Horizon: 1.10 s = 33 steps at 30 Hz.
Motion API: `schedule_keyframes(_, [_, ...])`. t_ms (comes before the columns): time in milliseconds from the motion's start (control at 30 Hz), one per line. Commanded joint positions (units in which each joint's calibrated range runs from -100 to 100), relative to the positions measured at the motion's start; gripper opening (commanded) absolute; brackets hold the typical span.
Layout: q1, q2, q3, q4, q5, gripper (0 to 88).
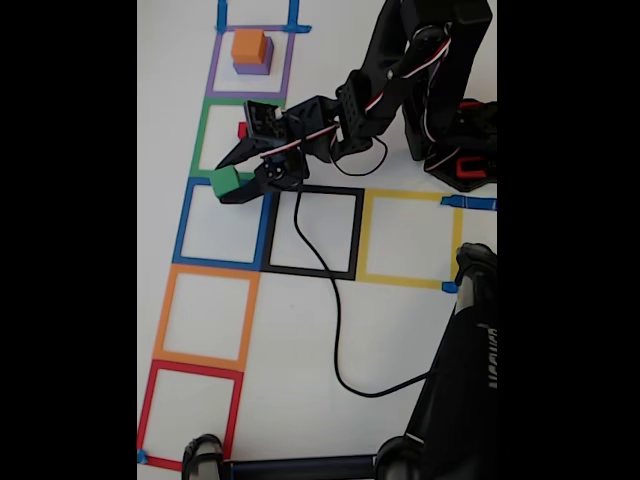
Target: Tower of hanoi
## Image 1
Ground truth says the purple square frame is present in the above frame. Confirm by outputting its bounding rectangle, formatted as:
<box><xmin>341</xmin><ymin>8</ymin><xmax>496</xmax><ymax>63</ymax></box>
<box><xmin>204</xmin><ymin>24</ymin><xmax>296</xmax><ymax>101</ymax></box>

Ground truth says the large purple square block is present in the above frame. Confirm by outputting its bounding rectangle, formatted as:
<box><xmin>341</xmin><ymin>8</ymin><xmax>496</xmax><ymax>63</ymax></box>
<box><xmin>233</xmin><ymin>37</ymin><xmax>275</xmax><ymax>76</ymax></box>

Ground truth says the black tripod stand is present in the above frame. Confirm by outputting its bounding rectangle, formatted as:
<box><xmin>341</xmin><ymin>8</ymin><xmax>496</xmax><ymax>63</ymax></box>
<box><xmin>181</xmin><ymin>242</ymin><xmax>498</xmax><ymax>480</ymax></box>

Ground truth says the black camera cable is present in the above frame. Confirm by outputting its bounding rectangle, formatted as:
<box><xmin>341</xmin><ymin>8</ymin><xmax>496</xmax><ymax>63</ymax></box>
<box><xmin>293</xmin><ymin>188</ymin><xmax>442</xmax><ymax>399</ymax></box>

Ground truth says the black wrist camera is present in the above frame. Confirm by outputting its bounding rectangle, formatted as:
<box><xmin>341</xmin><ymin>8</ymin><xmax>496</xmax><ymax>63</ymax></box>
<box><xmin>253</xmin><ymin>149</ymin><xmax>310</xmax><ymax>193</ymax></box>

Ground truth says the green square frame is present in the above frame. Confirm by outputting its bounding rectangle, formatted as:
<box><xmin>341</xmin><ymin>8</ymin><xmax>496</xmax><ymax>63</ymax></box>
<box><xmin>189</xmin><ymin>97</ymin><xmax>286</xmax><ymax>182</ymax></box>

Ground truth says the yellow square frame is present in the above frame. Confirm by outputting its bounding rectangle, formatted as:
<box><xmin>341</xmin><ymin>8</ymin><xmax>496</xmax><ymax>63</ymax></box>
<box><xmin>355</xmin><ymin>188</ymin><xmax>464</xmax><ymax>291</ymax></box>

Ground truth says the green square block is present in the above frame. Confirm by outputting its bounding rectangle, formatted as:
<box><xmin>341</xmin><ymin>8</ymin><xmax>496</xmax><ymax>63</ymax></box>
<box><xmin>212</xmin><ymin>165</ymin><xmax>243</xmax><ymax>199</ymax></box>

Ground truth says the orange square frame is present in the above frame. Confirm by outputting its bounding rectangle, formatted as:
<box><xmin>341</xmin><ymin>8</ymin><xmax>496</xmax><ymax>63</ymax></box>
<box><xmin>153</xmin><ymin>263</ymin><xmax>262</xmax><ymax>372</ymax></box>

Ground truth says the orange square block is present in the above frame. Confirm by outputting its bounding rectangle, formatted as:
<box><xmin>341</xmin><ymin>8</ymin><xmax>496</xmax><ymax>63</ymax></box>
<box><xmin>231</xmin><ymin>28</ymin><xmax>269</xmax><ymax>65</ymax></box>

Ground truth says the red square frame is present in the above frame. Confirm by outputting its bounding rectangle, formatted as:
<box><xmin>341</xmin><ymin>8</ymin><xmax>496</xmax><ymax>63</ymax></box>
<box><xmin>137</xmin><ymin>358</ymin><xmax>245</xmax><ymax>472</ymax></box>

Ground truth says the blue square frame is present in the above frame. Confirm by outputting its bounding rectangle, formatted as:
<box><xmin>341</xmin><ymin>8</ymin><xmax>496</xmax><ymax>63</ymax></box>
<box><xmin>172</xmin><ymin>177</ymin><xmax>275</xmax><ymax>273</ymax></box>

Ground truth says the black square frame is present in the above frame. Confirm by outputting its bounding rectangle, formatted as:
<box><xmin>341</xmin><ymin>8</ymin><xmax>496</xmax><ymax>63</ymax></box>
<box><xmin>259</xmin><ymin>182</ymin><xmax>365</xmax><ymax>281</ymax></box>

